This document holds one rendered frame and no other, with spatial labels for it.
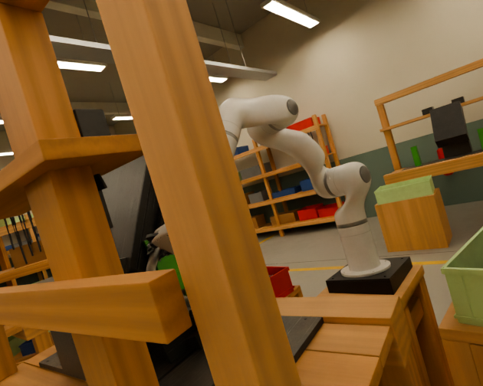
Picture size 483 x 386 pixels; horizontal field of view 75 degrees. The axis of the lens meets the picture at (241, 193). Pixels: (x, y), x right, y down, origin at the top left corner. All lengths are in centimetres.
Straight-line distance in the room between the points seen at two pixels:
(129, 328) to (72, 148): 34
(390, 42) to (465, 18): 104
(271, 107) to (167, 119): 65
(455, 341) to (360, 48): 585
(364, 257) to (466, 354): 41
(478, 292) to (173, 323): 86
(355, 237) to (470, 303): 40
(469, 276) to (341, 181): 49
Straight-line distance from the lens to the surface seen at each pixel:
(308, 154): 118
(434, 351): 157
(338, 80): 667
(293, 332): 103
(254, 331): 46
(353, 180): 123
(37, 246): 405
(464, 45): 627
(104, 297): 57
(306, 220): 659
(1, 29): 85
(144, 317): 50
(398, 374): 116
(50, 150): 65
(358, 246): 130
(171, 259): 117
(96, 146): 69
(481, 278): 109
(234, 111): 101
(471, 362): 120
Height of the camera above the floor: 137
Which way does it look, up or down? 2 degrees down
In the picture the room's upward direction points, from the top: 17 degrees counter-clockwise
